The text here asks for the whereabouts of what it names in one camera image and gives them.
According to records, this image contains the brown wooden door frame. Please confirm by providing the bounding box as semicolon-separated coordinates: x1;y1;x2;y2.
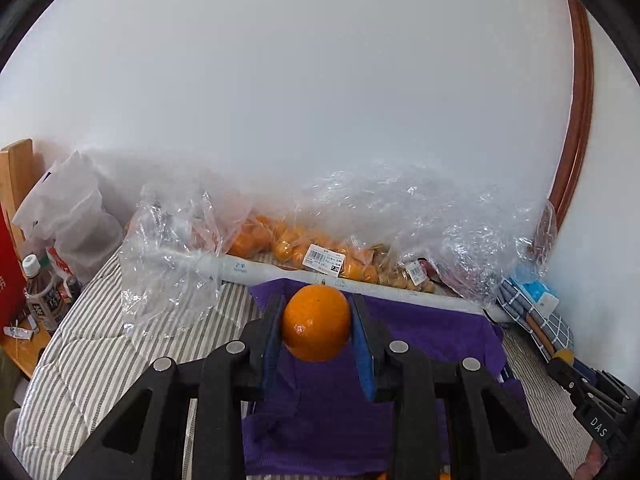
549;0;594;229

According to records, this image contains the crumpled clear plastic bag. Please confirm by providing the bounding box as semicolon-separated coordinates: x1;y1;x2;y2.
295;162;558;304

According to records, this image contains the drink bottle white cap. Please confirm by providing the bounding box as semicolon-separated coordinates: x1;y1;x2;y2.
22;254;66;334

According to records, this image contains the red paper bag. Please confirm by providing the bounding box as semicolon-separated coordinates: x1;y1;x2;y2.
0;216;26;327

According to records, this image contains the white plastic bag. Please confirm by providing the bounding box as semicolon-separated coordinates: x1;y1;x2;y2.
12;152;124;284

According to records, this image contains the person's right hand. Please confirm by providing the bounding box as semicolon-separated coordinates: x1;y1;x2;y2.
574;441;606;480

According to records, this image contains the white plastic tube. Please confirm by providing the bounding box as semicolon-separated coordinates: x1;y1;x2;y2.
148;249;510;324

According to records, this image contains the purple towel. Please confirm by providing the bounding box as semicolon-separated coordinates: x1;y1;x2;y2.
243;297;527;477

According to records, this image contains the small orange kumquat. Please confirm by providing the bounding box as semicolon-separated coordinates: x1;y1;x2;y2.
552;348;575;366

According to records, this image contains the blue white box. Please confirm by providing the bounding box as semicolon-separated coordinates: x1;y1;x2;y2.
513;263;560;318

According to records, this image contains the grey checked folded cloth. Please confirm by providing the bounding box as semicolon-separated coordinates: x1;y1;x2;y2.
497;278;574;362

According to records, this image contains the clear bag of oranges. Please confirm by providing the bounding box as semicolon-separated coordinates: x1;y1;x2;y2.
229;214;436;294

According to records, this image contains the orange fruit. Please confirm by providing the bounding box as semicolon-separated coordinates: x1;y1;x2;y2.
280;284;352;363

